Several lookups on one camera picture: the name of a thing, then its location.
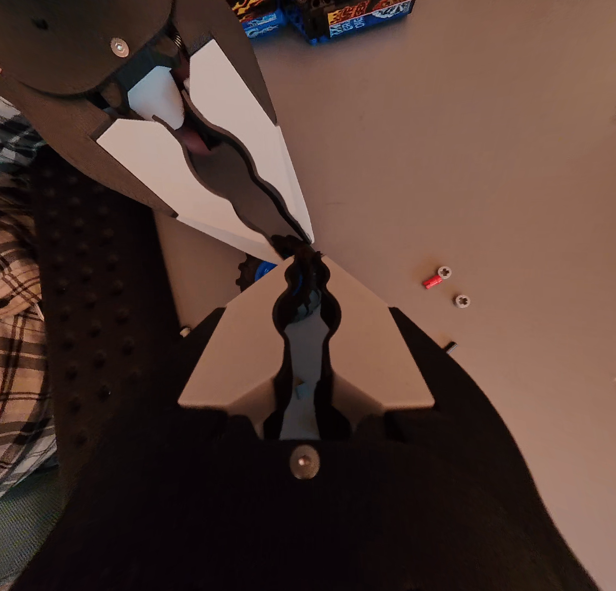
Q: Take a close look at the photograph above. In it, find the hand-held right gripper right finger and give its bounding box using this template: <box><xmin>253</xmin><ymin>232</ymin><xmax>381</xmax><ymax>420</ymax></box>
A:
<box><xmin>313</xmin><ymin>255</ymin><xmax>437</xmax><ymax>440</ymax></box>

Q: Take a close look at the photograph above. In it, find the person's left hand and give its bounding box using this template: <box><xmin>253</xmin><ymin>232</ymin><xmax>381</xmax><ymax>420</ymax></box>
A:
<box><xmin>184</xmin><ymin>128</ymin><xmax>213</xmax><ymax>154</ymax></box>

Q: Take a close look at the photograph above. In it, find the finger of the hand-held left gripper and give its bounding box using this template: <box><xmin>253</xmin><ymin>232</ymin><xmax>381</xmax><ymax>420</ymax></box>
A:
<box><xmin>184</xmin><ymin>39</ymin><xmax>315</xmax><ymax>245</ymax></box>
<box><xmin>95</xmin><ymin>66</ymin><xmax>285</xmax><ymax>263</ymax></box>

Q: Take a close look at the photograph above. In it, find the blue toy wheel rim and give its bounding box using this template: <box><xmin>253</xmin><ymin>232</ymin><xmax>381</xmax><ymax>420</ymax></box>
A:
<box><xmin>254</xmin><ymin>260</ymin><xmax>305</xmax><ymax>296</ymax></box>

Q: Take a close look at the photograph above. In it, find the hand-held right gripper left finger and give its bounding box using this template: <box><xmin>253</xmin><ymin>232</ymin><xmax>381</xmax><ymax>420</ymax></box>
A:
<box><xmin>177</xmin><ymin>258</ymin><xmax>294</xmax><ymax>440</ymax></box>

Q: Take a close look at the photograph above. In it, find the grey desk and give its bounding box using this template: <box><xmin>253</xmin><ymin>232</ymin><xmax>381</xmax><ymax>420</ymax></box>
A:
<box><xmin>154</xmin><ymin>0</ymin><xmax>616</xmax><ymax>591</ymax></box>

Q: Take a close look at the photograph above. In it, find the black toy tire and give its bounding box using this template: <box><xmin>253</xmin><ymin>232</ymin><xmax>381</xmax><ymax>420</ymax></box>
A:
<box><xmin>235</xmin><ymin>234</ymin><xmax>334</xmax><ymax>323</ymax></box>

